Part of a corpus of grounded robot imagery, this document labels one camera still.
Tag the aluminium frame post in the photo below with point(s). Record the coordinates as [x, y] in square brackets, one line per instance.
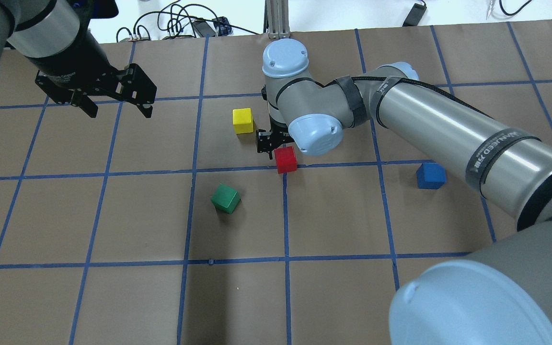
[276, 19]

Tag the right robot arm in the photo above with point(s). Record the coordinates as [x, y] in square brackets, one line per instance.
[499, 295]

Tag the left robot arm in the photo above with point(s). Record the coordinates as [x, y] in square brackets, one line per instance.
[42, 28]

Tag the blue wooden block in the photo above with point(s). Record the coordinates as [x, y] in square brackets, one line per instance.
[430, 176]

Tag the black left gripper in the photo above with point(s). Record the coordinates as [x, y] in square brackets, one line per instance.
[75, 56]

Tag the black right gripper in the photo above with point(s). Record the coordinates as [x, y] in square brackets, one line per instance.
[265, 142]

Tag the green wooden block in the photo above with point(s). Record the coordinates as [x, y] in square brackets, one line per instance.
[225, 198]

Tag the red wooden block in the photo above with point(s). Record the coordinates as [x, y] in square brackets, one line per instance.
[286, 160]

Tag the black power adapter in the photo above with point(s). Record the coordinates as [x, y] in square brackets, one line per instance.
[415, 15]

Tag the yellow wooden block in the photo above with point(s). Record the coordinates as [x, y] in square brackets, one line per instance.
[242, 121]

